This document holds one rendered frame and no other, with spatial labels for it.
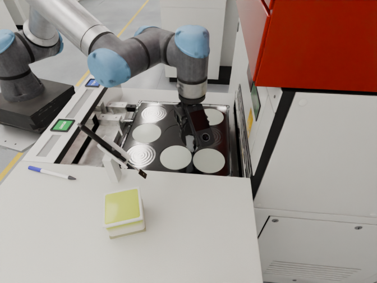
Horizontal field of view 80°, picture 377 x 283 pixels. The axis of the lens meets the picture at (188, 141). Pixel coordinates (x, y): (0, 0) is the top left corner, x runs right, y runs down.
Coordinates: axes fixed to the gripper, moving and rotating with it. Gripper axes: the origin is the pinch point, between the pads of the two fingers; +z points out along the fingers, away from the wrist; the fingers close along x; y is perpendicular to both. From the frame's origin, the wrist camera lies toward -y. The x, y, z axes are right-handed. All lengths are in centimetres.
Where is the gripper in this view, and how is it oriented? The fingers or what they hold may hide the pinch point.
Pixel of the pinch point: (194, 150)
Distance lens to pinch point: 71.2
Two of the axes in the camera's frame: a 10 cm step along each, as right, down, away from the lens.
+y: -4.2, -6.4, 6.4
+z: 0.0, 7.1, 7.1
